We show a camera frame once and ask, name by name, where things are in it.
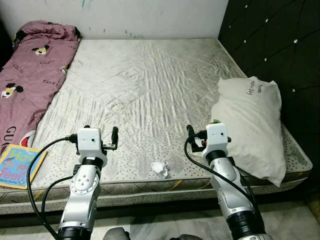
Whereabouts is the blue yellow children's book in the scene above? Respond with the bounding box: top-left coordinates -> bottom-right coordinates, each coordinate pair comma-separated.
0,144 -> 47,190

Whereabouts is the white paper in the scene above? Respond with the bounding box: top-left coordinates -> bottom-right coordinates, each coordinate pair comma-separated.
151,160 -> 171,179

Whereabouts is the short black left arm cable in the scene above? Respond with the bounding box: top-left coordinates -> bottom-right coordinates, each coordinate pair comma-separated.
40,174 -> 76,233

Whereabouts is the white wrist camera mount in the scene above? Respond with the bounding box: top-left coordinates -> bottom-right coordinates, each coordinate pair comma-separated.
205,123 -> 230,153
76,127 -> 108,161

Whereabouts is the long black left arm cable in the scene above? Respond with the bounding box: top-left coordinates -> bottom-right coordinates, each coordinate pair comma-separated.
26,135 -> 77,240

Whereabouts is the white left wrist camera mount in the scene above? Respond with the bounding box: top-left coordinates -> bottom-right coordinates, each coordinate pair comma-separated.
76,127 -> 108,161

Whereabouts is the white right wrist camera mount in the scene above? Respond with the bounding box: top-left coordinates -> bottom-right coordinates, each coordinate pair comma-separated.
205,123 -> 230,153

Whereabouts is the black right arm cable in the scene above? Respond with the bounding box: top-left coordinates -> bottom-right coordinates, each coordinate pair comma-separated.
183,136 -> 261,216

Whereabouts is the pink cartoon print quilt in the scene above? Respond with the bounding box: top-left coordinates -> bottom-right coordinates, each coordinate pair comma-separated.
0,20 -> 81,148

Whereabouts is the grey right robot leg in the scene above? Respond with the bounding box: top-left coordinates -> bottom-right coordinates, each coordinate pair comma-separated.
170,234 -> 203,240

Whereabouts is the black tufted headboard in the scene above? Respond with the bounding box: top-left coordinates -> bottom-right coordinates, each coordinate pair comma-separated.
218,0 -> 320,186

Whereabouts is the white pillow with tree print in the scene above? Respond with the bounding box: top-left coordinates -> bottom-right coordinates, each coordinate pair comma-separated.
210,76 -> 287,188

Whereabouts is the white quilted mattress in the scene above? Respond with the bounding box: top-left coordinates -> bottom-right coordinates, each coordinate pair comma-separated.
0,37 -> 313,216

